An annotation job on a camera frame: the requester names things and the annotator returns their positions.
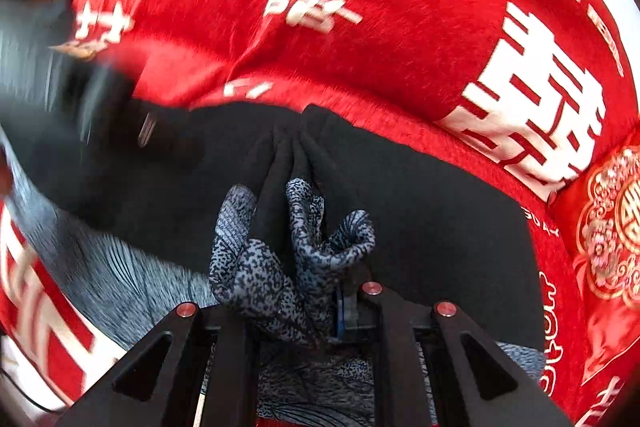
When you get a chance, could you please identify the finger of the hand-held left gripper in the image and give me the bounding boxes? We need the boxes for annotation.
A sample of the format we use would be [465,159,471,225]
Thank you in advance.
[125,99,207,170]

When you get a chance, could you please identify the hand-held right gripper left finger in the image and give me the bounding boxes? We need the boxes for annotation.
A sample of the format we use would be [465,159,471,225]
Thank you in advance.
[55,303,262,427]

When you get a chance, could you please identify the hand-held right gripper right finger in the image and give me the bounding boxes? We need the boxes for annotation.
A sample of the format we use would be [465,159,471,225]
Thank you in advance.
[336,281,574,427]

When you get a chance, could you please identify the black blue patterned pants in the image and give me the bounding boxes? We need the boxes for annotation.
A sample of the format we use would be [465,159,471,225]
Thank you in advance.
[0,101,547,427]

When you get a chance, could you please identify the red printed blanket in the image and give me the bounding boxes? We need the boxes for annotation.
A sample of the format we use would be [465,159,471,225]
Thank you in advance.
[0,0,640,427]

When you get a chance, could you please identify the red embroidered pillow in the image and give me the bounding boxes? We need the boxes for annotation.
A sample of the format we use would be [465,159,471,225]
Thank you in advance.
[550,127,640,408]

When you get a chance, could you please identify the black cable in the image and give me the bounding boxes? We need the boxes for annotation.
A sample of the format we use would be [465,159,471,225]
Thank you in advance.
[0,367,53,414]

